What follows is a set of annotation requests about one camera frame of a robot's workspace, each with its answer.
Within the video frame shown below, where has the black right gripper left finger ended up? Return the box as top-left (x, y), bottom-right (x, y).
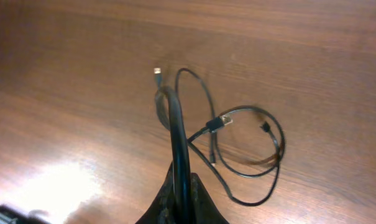
top-left (136, 163), bottom-right (175, 224)

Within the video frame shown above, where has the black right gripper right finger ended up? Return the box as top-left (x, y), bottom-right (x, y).
top-left (191, 173), bottom-right (229, 224)

